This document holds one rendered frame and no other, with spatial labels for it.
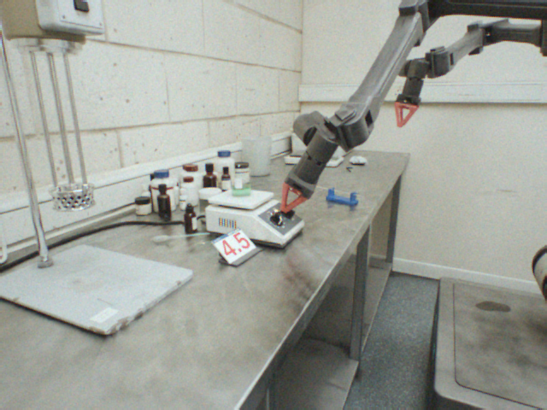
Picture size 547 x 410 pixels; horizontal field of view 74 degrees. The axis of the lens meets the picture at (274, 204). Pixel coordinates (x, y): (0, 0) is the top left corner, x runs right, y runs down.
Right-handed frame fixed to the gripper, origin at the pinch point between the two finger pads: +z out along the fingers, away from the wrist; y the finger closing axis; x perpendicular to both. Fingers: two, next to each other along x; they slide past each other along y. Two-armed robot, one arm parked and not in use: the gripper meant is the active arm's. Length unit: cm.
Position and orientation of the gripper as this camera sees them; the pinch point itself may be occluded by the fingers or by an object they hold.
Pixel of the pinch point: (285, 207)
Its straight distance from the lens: 85.0
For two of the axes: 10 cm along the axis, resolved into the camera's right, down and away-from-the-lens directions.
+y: -2.3, 3.8, -9.0
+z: -4.6, 7.7, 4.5
